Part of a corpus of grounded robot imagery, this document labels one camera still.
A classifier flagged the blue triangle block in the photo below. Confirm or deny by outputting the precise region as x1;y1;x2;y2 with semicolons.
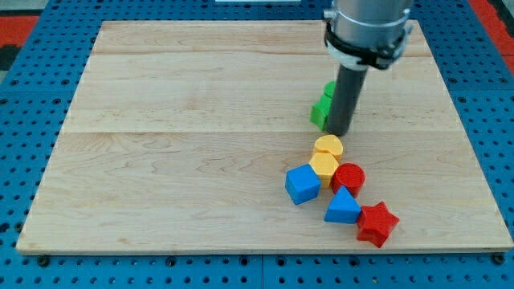
324;186;361;224

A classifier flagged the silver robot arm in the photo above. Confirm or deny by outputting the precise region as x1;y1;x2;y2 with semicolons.
323;0;413;71

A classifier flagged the red star block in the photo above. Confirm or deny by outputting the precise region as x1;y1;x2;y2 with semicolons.
356;201;400;248

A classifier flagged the red cylinder block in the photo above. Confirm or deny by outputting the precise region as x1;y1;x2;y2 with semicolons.
330;163;366;198

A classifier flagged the light wooden board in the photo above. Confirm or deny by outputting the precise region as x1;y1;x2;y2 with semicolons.
16;21;513;255

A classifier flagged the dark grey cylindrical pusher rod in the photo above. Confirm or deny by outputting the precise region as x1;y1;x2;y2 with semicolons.
327;66;367;136

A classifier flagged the yellow hexagon block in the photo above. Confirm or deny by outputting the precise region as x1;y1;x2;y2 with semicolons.
308;153;339;189

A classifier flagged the green square block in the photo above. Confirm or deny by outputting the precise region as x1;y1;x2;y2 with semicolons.
309;95;332;131

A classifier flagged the blue cube block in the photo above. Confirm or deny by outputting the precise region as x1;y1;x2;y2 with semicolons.
284;164;321;206

